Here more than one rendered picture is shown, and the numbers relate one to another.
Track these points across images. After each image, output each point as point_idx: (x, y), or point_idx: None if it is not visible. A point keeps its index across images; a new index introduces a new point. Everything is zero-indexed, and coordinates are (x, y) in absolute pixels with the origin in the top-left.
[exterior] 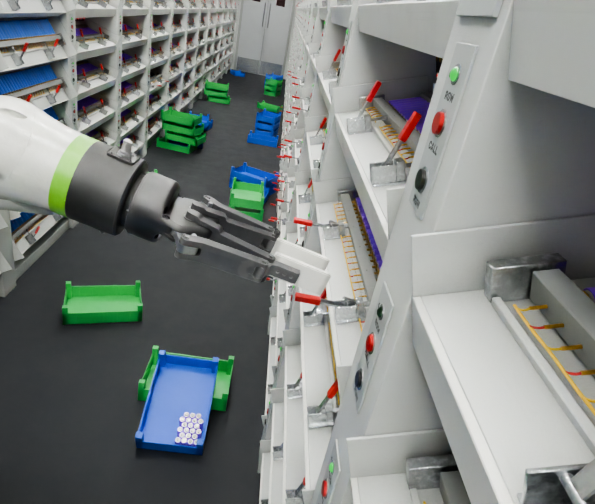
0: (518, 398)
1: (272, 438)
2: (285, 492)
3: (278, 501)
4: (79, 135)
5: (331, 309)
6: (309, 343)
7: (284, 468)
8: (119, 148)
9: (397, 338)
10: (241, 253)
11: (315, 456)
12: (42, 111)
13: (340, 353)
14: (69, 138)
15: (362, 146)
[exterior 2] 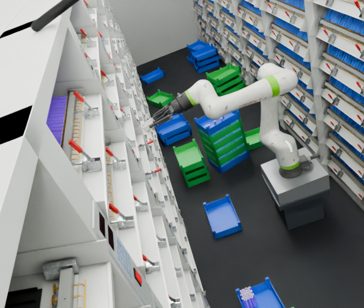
0: None
1: (189, 259)
2: (169, 201)
3: (180, 237)
4: (188, 90)
5: (145, 150)
6: (160, 197)
7: (170, 206)
8: (181, 95)
9: (130, 104)
10: (157, 112)
11: (153, 168)
12: (195, 86)
13: (142, 141)
14: (188, 89)
15: (131, 135)
